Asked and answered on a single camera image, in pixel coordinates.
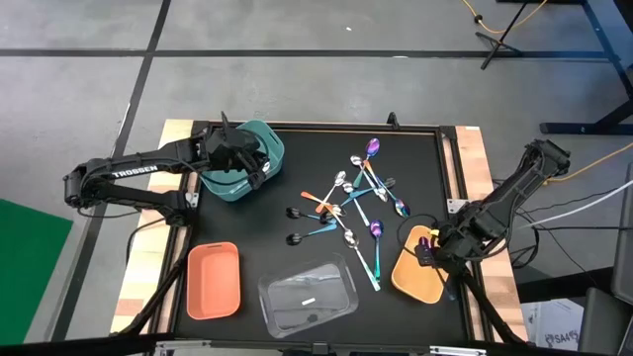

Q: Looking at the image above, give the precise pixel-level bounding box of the yellow cable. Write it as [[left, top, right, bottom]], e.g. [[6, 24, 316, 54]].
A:
[[460, 0, 549, 36], [543, 141, 633, 185]]

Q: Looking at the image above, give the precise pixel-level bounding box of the yellow plastic bin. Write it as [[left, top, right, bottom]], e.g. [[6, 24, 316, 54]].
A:
[[390, 223, 449, 306]]

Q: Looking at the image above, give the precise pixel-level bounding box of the black diagonal strut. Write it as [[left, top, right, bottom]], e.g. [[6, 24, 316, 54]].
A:
[[112, 224, 192, 338], [457, 269, 528, 346]]

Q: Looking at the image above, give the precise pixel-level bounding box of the black chair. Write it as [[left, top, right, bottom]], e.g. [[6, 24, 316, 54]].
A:
[[577, 162, 633, 356]]

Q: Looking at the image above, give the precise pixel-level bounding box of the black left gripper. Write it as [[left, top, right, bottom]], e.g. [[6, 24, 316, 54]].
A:
[[203, 126, 272, 192]]

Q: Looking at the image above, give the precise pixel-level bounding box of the orange plastic bin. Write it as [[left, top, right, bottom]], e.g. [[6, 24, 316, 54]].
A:
[[186, 240, 242, 321]]

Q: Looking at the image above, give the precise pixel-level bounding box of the black table frame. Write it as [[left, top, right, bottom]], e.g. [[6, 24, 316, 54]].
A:
[[147, 118, 496, 347]]

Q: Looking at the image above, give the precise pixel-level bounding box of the black floor cable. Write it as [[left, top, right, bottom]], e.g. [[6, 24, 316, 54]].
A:
[[508, 187, 633, 271]]

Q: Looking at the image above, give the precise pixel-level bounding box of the white cable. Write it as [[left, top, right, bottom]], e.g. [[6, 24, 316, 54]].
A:
[[516, 178, 633, 231]]

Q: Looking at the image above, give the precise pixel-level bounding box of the long black crossbar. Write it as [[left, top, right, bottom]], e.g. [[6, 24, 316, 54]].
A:
[[0, 331, 633, 356]]

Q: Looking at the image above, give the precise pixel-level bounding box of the teal plastic bin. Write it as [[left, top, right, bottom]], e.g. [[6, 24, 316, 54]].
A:
[[199, 119, 287, 204]]

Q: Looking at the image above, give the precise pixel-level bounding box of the green floor mat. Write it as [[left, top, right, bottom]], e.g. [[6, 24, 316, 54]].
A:
[[0, 198, 74, 346]]

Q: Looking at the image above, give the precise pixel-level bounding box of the white cardboard box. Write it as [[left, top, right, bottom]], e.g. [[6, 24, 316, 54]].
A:
[[519, 298, 586, 353]]

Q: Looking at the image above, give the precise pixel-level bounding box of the black tripod stand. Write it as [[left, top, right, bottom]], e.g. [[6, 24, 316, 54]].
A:
[[474, 0, 533, 71]]

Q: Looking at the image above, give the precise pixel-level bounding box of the black desk frame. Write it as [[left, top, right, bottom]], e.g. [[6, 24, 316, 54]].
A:
[[538, 0, 633, 135]]

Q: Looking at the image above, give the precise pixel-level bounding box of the clear plastic bin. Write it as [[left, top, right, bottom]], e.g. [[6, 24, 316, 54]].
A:
[[256, 253, 360, 340]]

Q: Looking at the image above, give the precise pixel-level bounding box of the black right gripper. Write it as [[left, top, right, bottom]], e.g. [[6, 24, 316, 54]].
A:
[[413, 217, 476, 271]]

